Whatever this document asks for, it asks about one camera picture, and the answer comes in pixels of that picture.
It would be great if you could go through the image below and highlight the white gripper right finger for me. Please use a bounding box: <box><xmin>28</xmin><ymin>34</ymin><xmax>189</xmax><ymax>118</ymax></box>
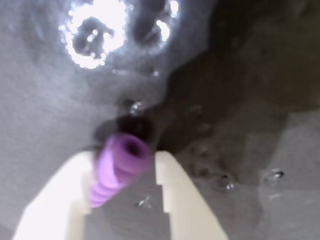
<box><xmin>154</xmin><ymin>150</ymin><xmax>229</xmax><ymax>240</ymax></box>

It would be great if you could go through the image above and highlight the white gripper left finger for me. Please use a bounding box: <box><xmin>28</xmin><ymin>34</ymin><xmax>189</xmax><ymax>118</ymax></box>
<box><xmin>11</xmin><ymin>151</ymin><xmax>101</xmax><ymax>240</ymax></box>

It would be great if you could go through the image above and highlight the black table mat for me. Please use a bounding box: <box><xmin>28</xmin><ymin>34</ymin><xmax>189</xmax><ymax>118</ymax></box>
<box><xmin>0</xmin><ymin>0</ymin><xmax>320</xmax><ymax>240</ymax></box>

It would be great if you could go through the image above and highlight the purple ribbed pen grip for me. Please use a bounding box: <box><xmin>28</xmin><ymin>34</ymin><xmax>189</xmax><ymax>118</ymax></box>
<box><xmin>88</xmin><ymin>132</ymin><xmax>151</xmax><ymax>209</ymax></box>

